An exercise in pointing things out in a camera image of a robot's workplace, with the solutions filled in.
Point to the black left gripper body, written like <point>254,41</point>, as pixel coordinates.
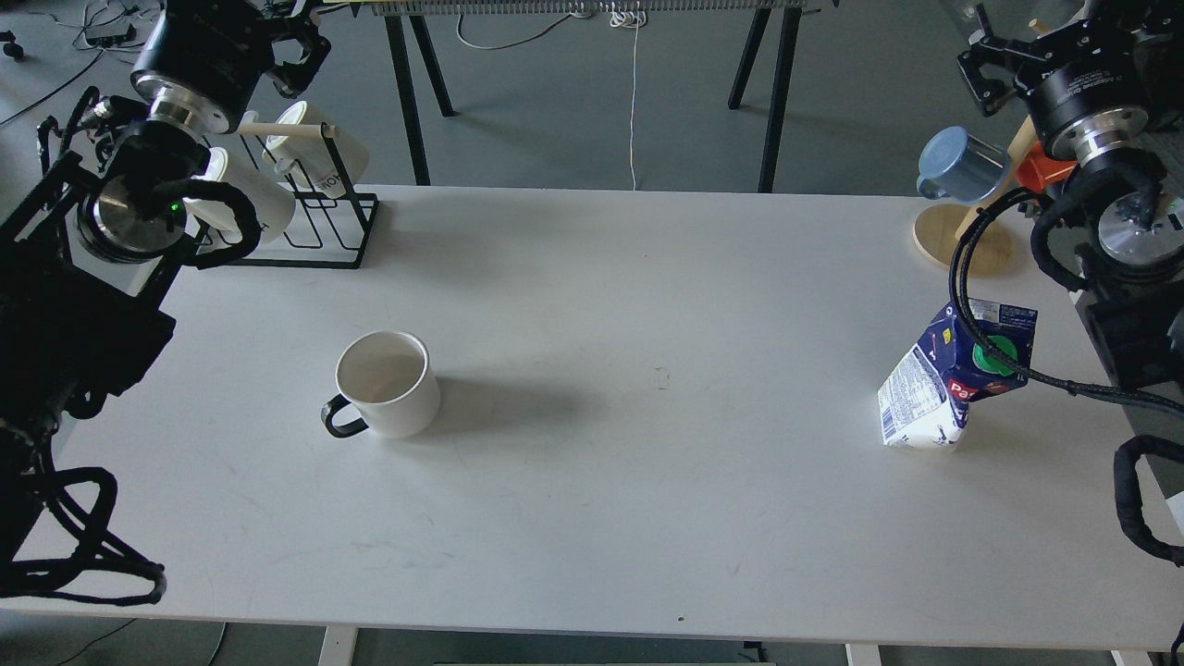
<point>204,59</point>

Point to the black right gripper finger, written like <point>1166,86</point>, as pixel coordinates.
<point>989,94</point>

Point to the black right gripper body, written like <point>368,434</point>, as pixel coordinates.
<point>1085,69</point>

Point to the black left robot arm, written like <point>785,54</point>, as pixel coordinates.
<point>88,259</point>

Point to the blue white milk carton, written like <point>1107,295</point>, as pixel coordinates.
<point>924,402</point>

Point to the white ribbed mug rear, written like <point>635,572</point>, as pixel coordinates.
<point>308,160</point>

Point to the orange mug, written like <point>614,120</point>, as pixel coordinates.
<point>1037,171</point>

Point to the wooden mug tree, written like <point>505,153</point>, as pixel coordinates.
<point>937,231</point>

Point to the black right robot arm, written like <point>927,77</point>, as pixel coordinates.
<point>1113,235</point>

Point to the blue mug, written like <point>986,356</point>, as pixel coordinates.
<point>956,164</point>

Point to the black wire mug rack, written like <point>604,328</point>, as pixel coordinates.
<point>300,228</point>

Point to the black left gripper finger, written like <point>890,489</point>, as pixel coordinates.
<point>290,79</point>

